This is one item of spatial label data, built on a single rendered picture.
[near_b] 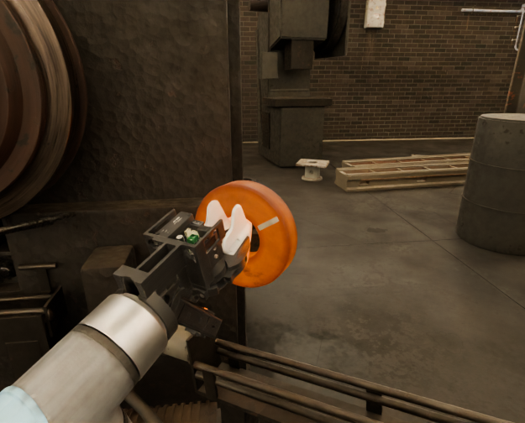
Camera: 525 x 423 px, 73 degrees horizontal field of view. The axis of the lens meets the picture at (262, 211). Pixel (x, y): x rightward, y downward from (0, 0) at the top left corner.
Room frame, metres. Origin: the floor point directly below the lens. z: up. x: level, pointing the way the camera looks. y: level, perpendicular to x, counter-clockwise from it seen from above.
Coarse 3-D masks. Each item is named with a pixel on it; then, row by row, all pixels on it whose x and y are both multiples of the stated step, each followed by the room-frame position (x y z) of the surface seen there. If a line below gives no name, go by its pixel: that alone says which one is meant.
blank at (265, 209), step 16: (224, 192) 0.47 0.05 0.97; (240, 192) 0.46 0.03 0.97; (256, 192) 0.45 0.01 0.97; (272, 192) 0.46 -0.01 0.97; (224, 208) 0.47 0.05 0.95; (256, 208) 0.45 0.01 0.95; (272, 208) 0.44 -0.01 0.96; (288, 208) 0.46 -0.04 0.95; (256, 224) 0.45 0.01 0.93; (272, 224) 0.44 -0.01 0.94; (288, 224) 0.44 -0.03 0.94; (272, 240) 0.43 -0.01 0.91; (288, 240) 0.43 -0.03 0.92; (256, 256) 0.44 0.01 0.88; (272, 256) 0.43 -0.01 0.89; (288, 256) 0.43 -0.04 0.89; (256, 272) 0.44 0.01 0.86; (272, 272) 0.43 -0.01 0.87
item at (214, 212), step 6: (210, 204) 0.43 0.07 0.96; (216, 204) 0.44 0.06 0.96; (210, 210) 0.43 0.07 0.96; (216, 210) 0.44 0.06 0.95; (222, 210) 0.45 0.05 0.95; (210, 216) 0.43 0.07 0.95; (216, 216) 0.44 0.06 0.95; (222, 216) 0.45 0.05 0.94; (210, 222) 0.43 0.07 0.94; (228, 222) 0.46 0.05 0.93; (228, 228) 0.44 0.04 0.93
